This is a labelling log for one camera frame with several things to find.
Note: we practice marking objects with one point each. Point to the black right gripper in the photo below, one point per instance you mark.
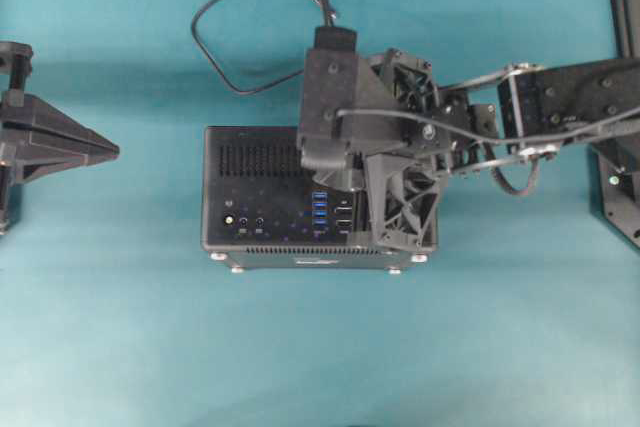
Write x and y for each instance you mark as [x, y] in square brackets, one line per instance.
[445, 135]

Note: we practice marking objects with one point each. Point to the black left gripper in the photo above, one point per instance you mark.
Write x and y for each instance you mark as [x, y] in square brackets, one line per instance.
[36, 138]

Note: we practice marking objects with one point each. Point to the black mini PC box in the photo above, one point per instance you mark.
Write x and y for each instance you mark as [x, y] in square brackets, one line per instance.
[262, 210]

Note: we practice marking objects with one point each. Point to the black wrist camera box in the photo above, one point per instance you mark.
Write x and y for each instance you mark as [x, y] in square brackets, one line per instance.
[336, 77]

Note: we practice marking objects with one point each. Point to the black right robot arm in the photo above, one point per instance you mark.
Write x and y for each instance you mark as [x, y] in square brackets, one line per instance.
[540, 110]

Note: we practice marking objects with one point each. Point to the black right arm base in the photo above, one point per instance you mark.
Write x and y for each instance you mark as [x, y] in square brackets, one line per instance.
[618, 167]

